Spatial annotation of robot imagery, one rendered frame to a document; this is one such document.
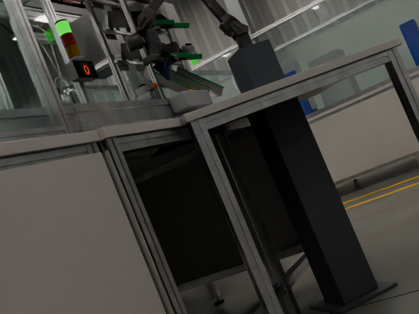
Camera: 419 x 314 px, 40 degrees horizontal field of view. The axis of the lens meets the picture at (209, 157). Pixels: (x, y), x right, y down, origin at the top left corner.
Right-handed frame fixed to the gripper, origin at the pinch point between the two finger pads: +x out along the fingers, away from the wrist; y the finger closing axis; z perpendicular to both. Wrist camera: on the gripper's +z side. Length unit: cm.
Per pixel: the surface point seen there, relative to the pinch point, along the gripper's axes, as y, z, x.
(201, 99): -7.1, 13.1, 17.5
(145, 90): -2.5, -10.2, 3.0
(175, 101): -18.6, 9.3, 15.7
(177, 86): 20.5, -8.7, 2.7
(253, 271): -31, 19, 79
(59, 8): 113, -119, -103
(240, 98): -18.8, 32.7, 25.2
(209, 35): 845, -339, -238
